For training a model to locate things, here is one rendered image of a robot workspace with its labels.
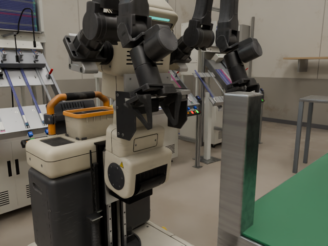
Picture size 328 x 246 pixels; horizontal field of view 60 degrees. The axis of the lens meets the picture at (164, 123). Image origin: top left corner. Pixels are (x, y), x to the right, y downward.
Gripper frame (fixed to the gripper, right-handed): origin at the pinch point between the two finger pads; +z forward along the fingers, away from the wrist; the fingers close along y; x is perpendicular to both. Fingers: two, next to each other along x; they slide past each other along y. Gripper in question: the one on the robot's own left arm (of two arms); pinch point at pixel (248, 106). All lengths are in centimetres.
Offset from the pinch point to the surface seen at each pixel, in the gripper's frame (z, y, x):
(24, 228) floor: 30, -19, 179
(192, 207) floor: 58, 84, 112
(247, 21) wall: -191, 490, 167
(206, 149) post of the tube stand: 23, 191, 155
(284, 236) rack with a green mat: 17, -66, -29
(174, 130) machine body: -9, 159, 168
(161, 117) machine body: -26, 137, 162
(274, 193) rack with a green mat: 16, -56, -25
